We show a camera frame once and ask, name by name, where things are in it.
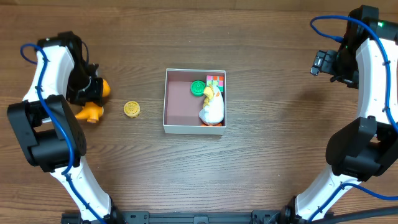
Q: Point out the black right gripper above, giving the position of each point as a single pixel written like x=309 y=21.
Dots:
x=343 y=73

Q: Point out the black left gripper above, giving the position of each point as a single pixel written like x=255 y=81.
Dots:
x=90 y=91

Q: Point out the orange dinosaur toy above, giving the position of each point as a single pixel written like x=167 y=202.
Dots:
x=91 y=111

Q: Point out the yellow round cap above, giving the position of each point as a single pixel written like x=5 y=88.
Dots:
x=132 y=109

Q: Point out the white box pink inside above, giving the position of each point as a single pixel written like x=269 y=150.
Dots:
x=181 y=107

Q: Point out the green round cap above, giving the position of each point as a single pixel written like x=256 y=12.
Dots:
x=197 y=88

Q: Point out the colourful puzzle cube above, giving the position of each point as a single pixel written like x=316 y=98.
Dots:
x=215 y=80

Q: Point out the white and yellow duck toy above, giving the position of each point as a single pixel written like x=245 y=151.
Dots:
x=212 y=113

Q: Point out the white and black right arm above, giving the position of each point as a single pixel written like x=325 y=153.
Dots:
x=367 y=61

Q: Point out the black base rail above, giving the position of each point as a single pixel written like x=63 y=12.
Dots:
x=254 y=217

